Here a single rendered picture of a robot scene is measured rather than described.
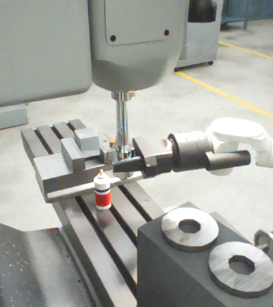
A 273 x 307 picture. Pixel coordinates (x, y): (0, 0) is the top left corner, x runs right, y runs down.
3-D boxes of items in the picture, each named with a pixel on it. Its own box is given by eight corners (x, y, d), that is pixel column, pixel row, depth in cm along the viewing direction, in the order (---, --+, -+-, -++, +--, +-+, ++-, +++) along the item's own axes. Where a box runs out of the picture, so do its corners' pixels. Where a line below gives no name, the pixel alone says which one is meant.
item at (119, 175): (113, 166, 80) (113, 144, 77) (134, 166, 79) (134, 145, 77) (111, 177, 76) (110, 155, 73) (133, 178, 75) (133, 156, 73)
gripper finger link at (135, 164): (112, 160, 72) (141, 156, 74) (113, 173, 74) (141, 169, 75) (113, 164, 71) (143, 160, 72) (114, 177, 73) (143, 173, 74)
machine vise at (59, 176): (141, 151, 117) (141, 121, 111) (163, 174, 105) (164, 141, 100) (35, 175, 104) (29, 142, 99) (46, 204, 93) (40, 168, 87)
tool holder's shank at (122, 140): (115, 142, 76) (114, 92, 70) (131, 142, 75) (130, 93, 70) (114, 149, 73) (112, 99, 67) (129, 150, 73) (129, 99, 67)
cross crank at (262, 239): (261, 243, 130) (267, 218, 125) (286, 265, 121) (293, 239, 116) (227, 258, 124) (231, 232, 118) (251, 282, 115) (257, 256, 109)
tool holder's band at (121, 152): (113, 144, 77) (113, 140, 76) (134, 145, 77) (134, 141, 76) (110, 155, 73) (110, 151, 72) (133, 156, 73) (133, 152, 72)
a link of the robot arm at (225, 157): (184, 123, 80) (230, 118, 82) (180, 162, 86) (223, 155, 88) (204, 151, 71) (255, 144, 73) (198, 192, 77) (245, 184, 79)
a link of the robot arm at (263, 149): (213, 115, 81) (274, 123, 78) (207, 148, 86) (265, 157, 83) (211, 129, 75) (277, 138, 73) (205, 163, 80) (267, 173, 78)
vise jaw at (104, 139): (108, 141, 108) (107, 129, 106) (124, 160, 98) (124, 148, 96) (89, 145, 106) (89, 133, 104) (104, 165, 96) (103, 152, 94)
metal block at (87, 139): (93, 145, 103) (92, 127, 100) (100, 155, 98) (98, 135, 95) (75, 149, 101) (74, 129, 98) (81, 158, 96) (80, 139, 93)
